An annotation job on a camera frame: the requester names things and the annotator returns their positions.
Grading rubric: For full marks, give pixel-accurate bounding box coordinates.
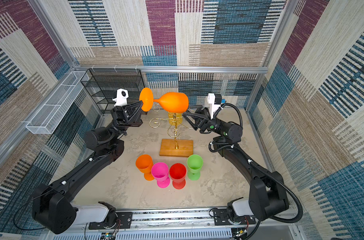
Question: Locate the white wire mesh basket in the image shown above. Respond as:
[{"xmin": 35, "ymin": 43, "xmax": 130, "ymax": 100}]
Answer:
[{"xmin": 23, "ymin": 71, "xmax": 86, "ymax": 135}]

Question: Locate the pink plastic wine glass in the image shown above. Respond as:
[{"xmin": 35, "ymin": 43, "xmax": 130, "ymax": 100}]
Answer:
[{"xmin": 151, "ymin": 163, "xmax": 170, "ymax": 189}]

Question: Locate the orange front wine glass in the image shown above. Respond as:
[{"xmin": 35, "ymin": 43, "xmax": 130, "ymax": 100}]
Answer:
[{"xmin": 135, "ymin": 155, "xmax": 154, "ymax": 181}]

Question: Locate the orange back wine glass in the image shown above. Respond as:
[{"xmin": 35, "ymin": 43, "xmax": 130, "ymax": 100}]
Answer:
[{"xmin": 139, "ymin": 88, "xmax": 189, "ymax": 114}]

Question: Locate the yellow plastic wine glass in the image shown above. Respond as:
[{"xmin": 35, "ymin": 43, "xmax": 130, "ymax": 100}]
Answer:
[{"xmin": 168, "ymin": 113, "xmax": 183, "ymax": 126}]

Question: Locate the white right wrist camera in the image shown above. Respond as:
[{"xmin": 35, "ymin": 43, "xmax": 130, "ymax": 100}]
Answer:
[{"xmin": 205, "ymin": 93, "xmax": 226, "ymax": 119}]

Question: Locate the black mesh shelf rack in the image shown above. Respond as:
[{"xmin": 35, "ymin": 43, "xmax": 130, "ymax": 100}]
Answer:
[{"xmin": 80, "ymin": 69, "xmax": 145, "ymax": 114}]

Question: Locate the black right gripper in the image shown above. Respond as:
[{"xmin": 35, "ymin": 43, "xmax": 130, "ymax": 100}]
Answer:
[{"xmin": 183, "ymin": 104, "xmax": 226, "ymax": 135}]

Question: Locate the orange wine glass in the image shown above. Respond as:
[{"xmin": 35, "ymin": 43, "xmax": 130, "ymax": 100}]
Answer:
[
  {"xmin": 139, "ymin": 88, "xmax": 189, "ymax": 114},
  {"xmin": 135, "ymin": 155, "xmax": 154, "ymax": 181}
]

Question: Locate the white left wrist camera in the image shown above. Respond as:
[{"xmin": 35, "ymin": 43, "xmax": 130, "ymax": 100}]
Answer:
[{"xmin": 112, "ymin": 89, "xmax": 128, "ymax": 107}]

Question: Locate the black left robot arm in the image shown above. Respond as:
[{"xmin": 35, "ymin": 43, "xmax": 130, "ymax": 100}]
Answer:
[{"xmin": 13, "ymin": 101, "xmax": 143, "ymax": 235}]

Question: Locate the gold wire wine glass rack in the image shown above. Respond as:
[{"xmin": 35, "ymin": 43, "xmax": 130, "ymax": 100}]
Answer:
[{"xmin": 149, "ymin": 117, "xmax": 194, "ymax": 158}]

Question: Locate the green plastic wine glass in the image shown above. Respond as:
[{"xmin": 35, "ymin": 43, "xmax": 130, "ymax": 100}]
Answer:
[{"xmin": 187, "ymin": 155, "xmax": 204, "ymax": 181}]

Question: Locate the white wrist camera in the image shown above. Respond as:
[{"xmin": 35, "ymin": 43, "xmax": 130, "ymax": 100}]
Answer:
[
  {"xmin": 112, "ymin": 89, "xmax": 128, "ymax": 107},
  {"xmin": 205, "ymin": 93, "xmax": 226, "ymax": 119}
]

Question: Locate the red plastic wine glass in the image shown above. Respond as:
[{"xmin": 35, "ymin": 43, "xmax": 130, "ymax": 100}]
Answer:
[{"xmin": 169, "ymin": 163, "xmax": 187, "ymax": 190}]

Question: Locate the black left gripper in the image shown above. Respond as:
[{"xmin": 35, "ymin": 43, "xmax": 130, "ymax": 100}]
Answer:
[{"xmin": 105, "ymin": 107, "xmax": 141, "ymax": 146}]

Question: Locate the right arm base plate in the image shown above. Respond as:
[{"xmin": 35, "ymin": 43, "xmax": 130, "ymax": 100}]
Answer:
[{"xmin": 209, "ymin": 208, "xmax": 257, "ymax": 226}]

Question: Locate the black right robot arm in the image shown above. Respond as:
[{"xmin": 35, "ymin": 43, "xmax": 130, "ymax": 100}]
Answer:
[{"xmin": 183, "ymin": 104, "xmax": 304, "ymax": 224}]

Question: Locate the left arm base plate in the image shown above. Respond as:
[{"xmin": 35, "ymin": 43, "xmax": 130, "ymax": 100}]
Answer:
[{"xmin": 88, "ymin": 212, "xmax": 133, "ymax": 230}]

